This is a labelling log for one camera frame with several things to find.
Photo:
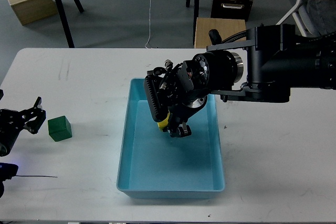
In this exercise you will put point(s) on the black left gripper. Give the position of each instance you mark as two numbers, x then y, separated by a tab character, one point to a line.
12	122

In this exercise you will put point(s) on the light blue plastic bin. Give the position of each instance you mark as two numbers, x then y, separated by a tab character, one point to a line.
155	165

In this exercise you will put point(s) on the yellow wooden block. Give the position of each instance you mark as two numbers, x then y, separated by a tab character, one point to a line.
162	125

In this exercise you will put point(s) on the black drawer cabinet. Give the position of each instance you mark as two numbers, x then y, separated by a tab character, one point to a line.
231	9

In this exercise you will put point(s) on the white office chair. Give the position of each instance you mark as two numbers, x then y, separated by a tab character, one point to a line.
301	18

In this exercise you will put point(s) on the green wooden block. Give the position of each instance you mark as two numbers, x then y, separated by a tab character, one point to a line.
59	128

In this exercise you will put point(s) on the seated person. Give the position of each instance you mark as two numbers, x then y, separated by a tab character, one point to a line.
322	15

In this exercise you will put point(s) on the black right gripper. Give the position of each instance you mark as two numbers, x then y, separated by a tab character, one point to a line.
170	86

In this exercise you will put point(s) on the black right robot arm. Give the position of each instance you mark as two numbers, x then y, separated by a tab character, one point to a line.
261	64

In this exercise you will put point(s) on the thin black cable tie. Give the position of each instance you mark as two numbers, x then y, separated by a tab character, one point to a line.
43	176

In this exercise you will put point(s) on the light wooden box left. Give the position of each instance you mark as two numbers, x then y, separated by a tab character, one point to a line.
28	11

